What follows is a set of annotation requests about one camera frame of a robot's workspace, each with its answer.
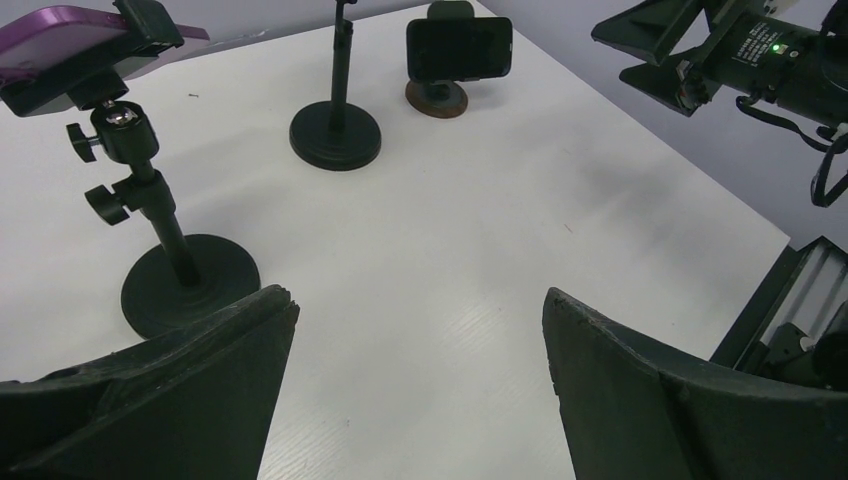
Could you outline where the aluminium frame rail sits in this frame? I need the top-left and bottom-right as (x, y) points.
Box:
(710, 237), (847, 392)

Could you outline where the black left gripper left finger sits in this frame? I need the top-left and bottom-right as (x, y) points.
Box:
(1, 285), (300, 479)

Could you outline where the black thin cable loop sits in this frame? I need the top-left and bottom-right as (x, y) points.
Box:
(735, 94), (848, 209)

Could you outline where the black phone on brown stand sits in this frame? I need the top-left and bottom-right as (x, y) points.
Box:
(406, 17), (513, 83)

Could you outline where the brown-base small phone stand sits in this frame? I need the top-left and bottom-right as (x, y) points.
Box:
(405, 1), (474, 119)

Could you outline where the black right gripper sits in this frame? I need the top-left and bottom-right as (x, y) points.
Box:
(591, 0), (847, 128)

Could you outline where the black round-base phone stand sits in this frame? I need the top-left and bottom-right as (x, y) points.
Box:
(289, 0), (382, 172)

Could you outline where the purple cased phone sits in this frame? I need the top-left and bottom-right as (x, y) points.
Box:
(1, 5), (210, 87)

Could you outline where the black ball-joint phone stand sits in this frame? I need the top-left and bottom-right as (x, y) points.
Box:
(1, 1), (261, 339)

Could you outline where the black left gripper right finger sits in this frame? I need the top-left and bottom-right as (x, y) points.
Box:
(542, 287), (847, 479)

